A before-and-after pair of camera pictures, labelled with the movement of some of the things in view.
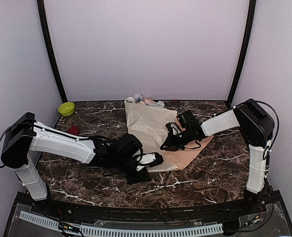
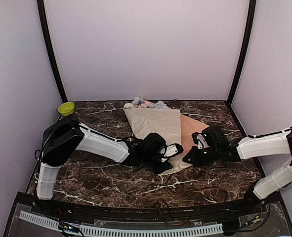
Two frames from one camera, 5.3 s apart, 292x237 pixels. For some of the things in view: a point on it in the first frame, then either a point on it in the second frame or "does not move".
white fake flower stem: [130, 99] → [128, 105]
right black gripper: [171, 144] → [194, 160]
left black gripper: [139, 177] → [166, 167]
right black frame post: [252, 10] does not move
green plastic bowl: [66, 109] does not move
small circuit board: [69, 227] does not move
